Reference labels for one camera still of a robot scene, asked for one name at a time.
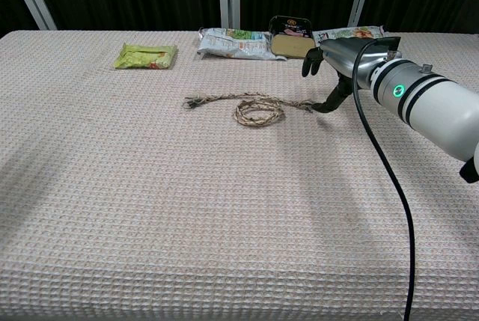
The black luncheon meat box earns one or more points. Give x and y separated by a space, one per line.
290 46

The beige waffle tablecloth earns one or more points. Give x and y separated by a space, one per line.
149 205

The white snack bag vegetable print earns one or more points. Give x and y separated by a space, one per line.
355 32

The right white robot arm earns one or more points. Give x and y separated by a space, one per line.
438 107

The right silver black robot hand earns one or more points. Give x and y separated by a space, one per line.
344 57

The green snack packet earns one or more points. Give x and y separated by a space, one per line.
144 57

